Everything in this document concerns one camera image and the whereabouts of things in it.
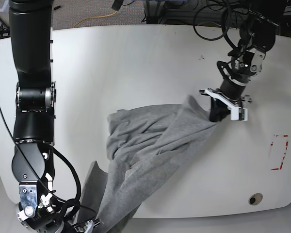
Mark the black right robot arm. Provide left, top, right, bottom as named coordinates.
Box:
left=9, top=0, right=99, bottom=233

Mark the right table grommet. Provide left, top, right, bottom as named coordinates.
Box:
left=248, top=193, right=263, bottom=206

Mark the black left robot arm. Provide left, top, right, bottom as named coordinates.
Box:
left=204, top=0, right=287, bottom=122

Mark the grey T-shirt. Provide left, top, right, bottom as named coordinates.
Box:
left=81, top=96, right=216, bottom=233

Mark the red tape marking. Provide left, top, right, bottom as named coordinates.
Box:
left=269, top=134, right=289, bottom=171

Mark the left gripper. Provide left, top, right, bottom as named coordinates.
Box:
left=209, top=61, right=250, bottom=122

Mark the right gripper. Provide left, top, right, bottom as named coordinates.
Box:
left=16, top=181, right=100, bottom=233

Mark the black frame base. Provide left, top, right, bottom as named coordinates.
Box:
left=142, top=0, right=225, bottom=27

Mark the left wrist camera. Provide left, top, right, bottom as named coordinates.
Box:
left=230, top=107, right=248, bottom=121

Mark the yellow cable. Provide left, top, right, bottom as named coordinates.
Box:
left=74, top=3, right=119, bottom=29

